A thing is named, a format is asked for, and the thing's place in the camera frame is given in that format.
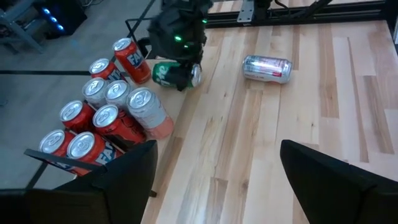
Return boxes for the black aluminium table frame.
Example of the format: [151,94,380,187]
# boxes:
[203,0,398,54]

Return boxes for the black computer tower, glowing lights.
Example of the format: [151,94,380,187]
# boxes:
[34,0,88,37]

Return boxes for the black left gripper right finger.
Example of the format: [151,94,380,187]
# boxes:
[279,139,398,224]

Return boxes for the silver beverage can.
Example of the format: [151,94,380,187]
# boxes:
[242,55,293,84]
[126,86,174,140]

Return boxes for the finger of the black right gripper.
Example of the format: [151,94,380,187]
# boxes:
[175,62,195,92]

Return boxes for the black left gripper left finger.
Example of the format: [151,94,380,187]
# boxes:
[0,139,158,224]

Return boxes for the silver mounting plate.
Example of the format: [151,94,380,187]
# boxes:
[238,0,255,22]

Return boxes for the green Sprite can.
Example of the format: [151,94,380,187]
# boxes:
[151,61,203,90]

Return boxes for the wooden table with grey legs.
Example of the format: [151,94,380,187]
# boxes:
[0,0,47,54]

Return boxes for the black wire tray rack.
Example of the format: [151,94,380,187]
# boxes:
[24,17,187,198]

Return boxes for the black table clamp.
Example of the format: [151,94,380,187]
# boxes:
[136,36,154,59]

